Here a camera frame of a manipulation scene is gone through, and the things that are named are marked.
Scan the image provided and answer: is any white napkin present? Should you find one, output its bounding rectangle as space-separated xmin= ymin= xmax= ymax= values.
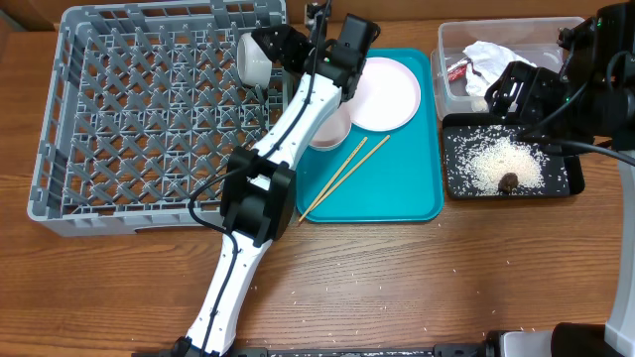
xmin=462 ymin=41 xmax=535 ymax=97

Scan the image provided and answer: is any white rice pile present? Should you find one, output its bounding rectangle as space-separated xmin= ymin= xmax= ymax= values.
xmin=450 ymin=125 xmax=567 ymax=195

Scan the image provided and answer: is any grey bowl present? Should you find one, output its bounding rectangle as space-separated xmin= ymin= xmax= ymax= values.
xmin=236 ymin=33 xmax=273 ymax=87

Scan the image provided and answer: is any brown food scrap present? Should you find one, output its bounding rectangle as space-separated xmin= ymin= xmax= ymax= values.
xmin=498 ymin=173 xmax=519 ymax=194

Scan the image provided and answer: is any wooden chopstick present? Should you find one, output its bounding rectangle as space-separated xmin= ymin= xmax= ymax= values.
xmin=298 ymin=137 xmax=368 ymax=223
xmin=312 ymin=135 xmax=391 ymax=211

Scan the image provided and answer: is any white plate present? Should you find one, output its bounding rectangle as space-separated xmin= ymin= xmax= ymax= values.
xmin=345 ymin=58 xmax=421 ymax=132

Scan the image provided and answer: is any grey dishwasher rack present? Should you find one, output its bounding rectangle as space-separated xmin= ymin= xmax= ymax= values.
xmin=27 ymin=0 xmax=292 ymax=236

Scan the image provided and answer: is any teal plastic tray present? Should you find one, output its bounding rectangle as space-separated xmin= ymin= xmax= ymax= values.
xmin=296 ymin=49 xmax=444 ymax=223

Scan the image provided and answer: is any red snack wrapper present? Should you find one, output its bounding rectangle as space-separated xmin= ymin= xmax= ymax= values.
xmin=446 ymin=58 xmax=471 ymax=82

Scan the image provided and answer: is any small white bowl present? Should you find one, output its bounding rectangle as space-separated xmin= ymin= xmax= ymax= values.
xmin=310 ymin=106 xmax=352 ymax=151

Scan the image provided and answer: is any clear plastic bin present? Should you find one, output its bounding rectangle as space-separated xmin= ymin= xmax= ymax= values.
xmin=432 ymin=17 xmax=583 ymax=118

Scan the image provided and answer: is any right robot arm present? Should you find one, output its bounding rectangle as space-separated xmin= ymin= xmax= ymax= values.
xmin=485 ymin=1 xmax=634 ymax=356

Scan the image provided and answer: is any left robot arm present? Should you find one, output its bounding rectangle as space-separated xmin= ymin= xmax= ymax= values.
xmin=170 ymin=13 xmax=381 ymax=356

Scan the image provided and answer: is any black plastic tray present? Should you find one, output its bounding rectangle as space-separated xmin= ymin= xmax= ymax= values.
xmin=441 ymin=112 xmax=586 ymax=200

